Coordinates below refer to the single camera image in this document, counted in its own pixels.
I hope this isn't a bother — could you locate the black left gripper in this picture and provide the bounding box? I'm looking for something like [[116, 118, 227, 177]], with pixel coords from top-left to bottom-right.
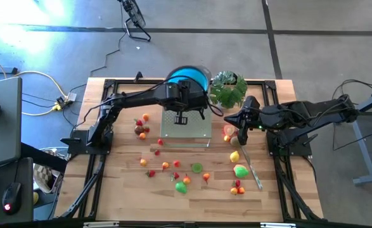
[[174, 79, 209, 125]]

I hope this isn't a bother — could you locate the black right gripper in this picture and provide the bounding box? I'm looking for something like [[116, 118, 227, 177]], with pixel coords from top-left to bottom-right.
[[223, 107, 264, 146]]

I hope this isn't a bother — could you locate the blue collapsible colander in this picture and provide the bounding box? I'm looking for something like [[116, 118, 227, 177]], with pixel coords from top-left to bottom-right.
[[165, 65, 212, 93]]

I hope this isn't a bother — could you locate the green toy fruit half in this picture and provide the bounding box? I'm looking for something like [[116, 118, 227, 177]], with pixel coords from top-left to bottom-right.
[[234, 167, 250, 179]]

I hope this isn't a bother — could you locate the mint green perforated rack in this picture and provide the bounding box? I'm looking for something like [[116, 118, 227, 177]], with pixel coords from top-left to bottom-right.
[[159, 106, 212, 149]]

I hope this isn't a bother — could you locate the artificial potted monstera plant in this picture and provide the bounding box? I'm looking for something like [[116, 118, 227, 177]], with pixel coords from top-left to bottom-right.
[[209, 70, 248, 110]]

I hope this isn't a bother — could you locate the silver toy knife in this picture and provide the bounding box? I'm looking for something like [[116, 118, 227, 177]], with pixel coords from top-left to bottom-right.
[[240, 144, 264, 191]]

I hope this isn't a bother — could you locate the green toy pear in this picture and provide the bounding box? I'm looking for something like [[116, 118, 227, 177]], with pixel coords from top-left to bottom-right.
[[174, 180, 188, 195]]

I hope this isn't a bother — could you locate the black floor fan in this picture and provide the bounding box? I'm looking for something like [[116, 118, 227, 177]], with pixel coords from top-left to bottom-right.
[[117, 0, 152, 42]]

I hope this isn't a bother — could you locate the white power strip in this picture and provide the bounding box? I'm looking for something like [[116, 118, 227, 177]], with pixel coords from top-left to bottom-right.
[[55, 91, 78, 111]]

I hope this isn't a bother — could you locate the checkered bag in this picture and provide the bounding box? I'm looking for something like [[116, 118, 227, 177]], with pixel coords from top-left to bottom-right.
[[32, 163, 58, 194]]

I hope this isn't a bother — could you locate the black low desk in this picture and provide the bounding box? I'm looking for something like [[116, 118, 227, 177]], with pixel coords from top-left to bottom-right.
[[0, 157, 34, 226]]

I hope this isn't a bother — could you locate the grey desk top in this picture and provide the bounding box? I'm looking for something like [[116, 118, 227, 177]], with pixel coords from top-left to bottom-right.
[[0, 77, 23, 170]]

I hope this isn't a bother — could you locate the black mouse with red light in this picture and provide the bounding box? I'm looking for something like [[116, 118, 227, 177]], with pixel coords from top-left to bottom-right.
[[1, 182, 23, 216]]

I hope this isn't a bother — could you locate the dark standing desk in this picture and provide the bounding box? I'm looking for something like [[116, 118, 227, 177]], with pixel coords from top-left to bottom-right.
[[0, 65, 18, 75]]

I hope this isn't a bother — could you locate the black floor cable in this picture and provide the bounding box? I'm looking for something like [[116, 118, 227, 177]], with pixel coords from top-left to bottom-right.
[[332, 128, 372, 151], [68, 31, 126, 96], [331, 78, 372, 105]]

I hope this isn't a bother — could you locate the silver metal bracket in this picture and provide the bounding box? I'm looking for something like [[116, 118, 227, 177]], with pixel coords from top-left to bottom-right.
[[260, 222, 297, 228], [82, 221, 120, 228]]

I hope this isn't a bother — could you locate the grey metal desk frame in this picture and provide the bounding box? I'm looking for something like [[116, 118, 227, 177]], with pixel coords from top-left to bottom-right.
[[347, 88, 372, 186]]

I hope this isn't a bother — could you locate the yellow power cable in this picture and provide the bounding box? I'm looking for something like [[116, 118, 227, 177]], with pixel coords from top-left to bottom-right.
[[0, 50, 69, 117]]

